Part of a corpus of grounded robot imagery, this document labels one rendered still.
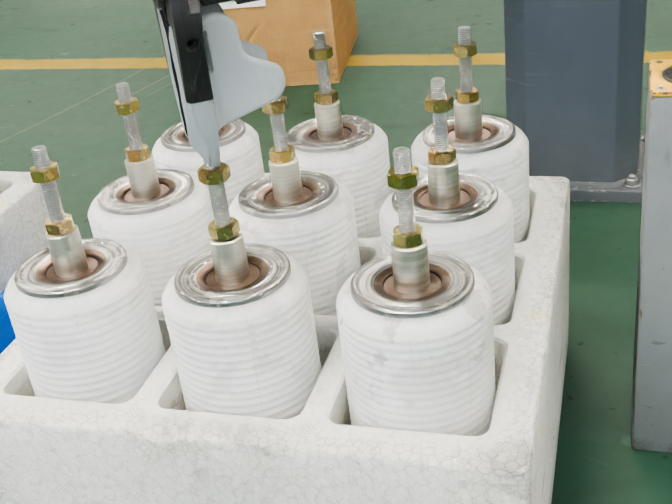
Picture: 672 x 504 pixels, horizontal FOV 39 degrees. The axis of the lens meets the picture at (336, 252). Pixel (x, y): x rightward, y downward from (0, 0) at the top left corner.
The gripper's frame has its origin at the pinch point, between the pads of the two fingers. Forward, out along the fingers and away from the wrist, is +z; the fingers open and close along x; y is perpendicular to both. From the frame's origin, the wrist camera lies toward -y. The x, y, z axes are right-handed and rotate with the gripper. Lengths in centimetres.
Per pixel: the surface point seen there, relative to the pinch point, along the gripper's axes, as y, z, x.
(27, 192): -13.6, 16.8, 40.0
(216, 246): -0.1, 6.6, -0.8
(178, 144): 0.9, 9.2, 24.5
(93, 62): -3, 35, 148
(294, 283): 4.1, 9.5, -2.5
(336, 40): 38, 27, 106
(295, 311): 3.7, 10.8, -3.7
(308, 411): 3.0, 16.5, -6.5
